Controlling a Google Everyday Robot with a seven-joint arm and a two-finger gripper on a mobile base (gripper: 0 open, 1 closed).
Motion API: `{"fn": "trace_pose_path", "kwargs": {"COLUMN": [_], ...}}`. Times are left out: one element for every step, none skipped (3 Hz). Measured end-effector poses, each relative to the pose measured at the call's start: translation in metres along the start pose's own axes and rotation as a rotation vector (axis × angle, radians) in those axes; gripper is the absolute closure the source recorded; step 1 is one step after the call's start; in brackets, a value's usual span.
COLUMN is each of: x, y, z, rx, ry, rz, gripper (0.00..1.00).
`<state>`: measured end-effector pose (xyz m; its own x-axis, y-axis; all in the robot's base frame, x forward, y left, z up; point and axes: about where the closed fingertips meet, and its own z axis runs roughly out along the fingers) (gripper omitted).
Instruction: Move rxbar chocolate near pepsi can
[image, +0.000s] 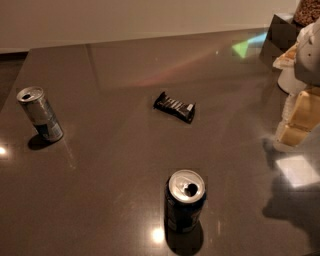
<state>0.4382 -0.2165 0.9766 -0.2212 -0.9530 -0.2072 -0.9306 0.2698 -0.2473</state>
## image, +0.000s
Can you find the dark box on counter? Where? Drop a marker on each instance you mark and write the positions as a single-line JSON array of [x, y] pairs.
[[281, 35]]

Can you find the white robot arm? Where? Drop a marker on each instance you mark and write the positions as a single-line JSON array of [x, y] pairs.
[[311, 34]]

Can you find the silver energy drink can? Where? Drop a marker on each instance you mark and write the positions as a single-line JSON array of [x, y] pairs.
[[39, 111]]

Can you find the jar of brown snacks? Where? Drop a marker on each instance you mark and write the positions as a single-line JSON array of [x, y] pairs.
[[307, 12]]

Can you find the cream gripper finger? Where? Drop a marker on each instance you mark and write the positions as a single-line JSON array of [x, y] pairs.
[[305, 113], [288, 138]]

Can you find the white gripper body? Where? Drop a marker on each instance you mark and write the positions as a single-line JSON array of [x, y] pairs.
[[309, 63]]

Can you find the black rxbar chocolate bar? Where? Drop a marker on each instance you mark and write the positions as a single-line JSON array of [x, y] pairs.
[[176, 108]]

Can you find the dark blue pepsi can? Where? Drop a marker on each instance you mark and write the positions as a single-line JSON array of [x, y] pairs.
[[185, 195]]

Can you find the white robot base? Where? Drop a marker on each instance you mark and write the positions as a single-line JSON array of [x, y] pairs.
[[289, 83]]

